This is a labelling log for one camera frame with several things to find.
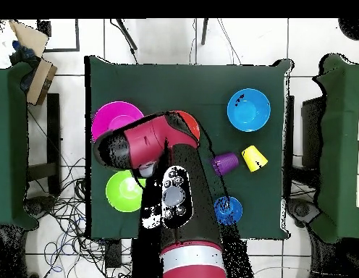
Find orange bowl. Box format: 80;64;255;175
173;110;201;142

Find purple cup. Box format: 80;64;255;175
211;151;240;177

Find yellow cup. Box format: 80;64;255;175
240;145;269;174

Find pink bowl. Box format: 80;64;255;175
90;101;145;143

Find light blue bowl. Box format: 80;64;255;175
226;88;272;133

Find green bowl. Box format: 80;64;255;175
105;169;147;213

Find dark green table cloth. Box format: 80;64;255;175
85;55;293;241

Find small dark blue bowl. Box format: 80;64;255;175
213;195;243;226

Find black tripod leg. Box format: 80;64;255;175
109;18;139;64
200;18;210;46

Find black metal stand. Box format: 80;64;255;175
283;95;325;172
27;93;62;198

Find brown cardboard box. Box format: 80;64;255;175
25;57;58;106

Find green cloth side table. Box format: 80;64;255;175
309;53;359;244
0;62;38;231

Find brown cardboard sheet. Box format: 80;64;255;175
8;20;49;58

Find tangled floor cables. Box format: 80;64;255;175
25;157;134;278

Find black pedestal leg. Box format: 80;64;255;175
24;195;57;218
285;198;321;229

